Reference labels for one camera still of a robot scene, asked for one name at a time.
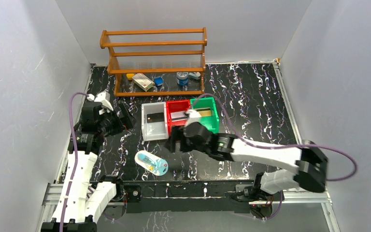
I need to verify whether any green plastic bin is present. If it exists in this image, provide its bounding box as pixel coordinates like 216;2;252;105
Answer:
192;97;220;133

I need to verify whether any white plastic bin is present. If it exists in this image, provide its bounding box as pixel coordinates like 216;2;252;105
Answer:
142;101;169;141

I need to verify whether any blue toothbrush blister pack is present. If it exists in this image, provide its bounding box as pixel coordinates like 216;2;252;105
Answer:
135;150;169;176

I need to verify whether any red plastic bin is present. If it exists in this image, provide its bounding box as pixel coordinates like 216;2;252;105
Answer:
166;100;190;135

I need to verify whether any wooden shelf rack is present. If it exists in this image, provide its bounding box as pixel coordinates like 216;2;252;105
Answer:
100;27;208;97

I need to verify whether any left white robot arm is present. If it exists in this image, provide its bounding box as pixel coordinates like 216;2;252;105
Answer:
40;91;135;232

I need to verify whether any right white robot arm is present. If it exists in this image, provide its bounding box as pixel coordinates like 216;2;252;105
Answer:
164;110;328;202

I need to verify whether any gold card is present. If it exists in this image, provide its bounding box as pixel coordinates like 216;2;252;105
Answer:
195;108;212;117

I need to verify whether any white card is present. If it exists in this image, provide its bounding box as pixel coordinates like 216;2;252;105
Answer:
170;111;188;122

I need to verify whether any black card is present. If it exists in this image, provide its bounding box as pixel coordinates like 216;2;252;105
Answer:
146;112;165;124

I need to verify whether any white red small box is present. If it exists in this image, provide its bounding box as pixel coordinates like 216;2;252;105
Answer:
132;73;154;92

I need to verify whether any yellow small object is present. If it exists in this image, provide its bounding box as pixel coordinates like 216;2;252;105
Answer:
126;73;135;80

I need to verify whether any blue small cube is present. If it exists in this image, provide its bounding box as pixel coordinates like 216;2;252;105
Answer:
153;76;164;87

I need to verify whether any blue round tin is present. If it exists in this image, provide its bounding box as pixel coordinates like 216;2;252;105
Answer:
176;72;189;86

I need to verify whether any grey tape dispenser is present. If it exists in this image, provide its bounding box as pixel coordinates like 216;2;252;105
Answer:
188;72;201;80

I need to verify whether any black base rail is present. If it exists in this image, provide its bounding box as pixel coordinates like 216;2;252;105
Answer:
94;179;301;221

